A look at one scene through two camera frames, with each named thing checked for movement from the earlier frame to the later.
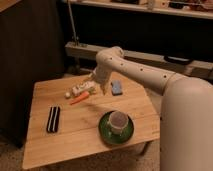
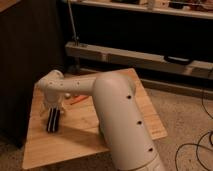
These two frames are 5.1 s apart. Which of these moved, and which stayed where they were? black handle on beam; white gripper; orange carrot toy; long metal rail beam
Moved: white gripper
Stayed: long metal rail beam; orange carrot toy; black handle on beam
